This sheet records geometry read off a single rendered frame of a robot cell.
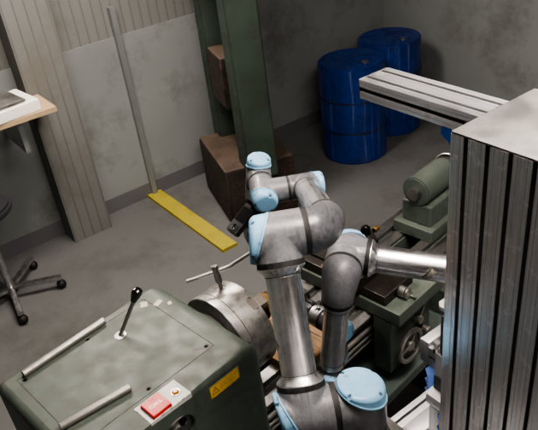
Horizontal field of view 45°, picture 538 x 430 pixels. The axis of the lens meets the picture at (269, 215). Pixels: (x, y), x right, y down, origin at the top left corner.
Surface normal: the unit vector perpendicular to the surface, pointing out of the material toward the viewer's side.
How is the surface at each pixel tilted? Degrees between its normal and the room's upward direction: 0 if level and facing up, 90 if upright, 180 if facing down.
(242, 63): 89
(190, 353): 0
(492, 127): 0
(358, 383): 8
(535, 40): 90
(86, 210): 90
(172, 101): 90
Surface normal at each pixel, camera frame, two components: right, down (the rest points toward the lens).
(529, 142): -0.11, -0.84
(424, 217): -0.70, 0.44
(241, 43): 0.33, 0.45
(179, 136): 0.60, 0.37
